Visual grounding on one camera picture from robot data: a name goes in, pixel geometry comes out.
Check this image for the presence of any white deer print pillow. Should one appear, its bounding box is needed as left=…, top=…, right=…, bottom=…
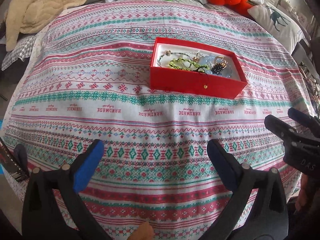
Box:
left=247, top=2, right=305, bottom=54

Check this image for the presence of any light blue bead bracelet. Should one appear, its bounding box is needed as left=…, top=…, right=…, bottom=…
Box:
left=199, top=55, right=234, bottom=78

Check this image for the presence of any person's right hand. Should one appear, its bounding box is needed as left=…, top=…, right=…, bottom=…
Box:
left=295, top=174, right=309, bottom=212

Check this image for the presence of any patterned christmas bedspread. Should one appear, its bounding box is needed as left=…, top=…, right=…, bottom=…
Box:
left=1, top=0, right=314, bottom=239

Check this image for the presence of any grey checkered sheet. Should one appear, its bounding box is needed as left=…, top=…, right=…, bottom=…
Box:
left=1, top=34, right=36, bottom=71

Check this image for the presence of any beige quilted blanket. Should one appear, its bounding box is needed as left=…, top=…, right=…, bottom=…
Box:
left=4, top=0, right=87, bottom=51

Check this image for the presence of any small gold charm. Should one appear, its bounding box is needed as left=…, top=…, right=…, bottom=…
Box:
left=192, top=55, right=201, bottom=63

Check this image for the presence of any silver ring keychain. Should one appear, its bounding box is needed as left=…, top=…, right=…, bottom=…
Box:
left=214, top=56, right=227, bottom=68

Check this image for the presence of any red jewelry box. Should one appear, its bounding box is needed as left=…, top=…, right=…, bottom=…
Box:
left=150, top=37, right=248, bottom=99

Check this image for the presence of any black bead cluster charm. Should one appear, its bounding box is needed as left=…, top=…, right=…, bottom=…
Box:
left=211, top=65, right=224, bottom=75

